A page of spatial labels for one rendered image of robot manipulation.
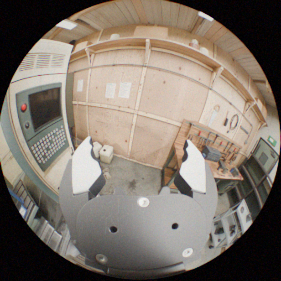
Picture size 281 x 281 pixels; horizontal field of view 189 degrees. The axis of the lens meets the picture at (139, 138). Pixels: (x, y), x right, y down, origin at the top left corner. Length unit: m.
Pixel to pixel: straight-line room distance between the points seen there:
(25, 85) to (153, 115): 1.72
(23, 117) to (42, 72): 0.34
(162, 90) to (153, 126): 0.69
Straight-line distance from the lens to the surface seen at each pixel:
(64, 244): 1.03
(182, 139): 1.70
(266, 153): 3.69
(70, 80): 2.61
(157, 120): 1.59
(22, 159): 0.39
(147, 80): 1.57
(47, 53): 0.94
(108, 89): 1.82
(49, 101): 0.87
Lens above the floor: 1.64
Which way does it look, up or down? 31 degrees down
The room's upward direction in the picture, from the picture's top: 13 degrees clockwise
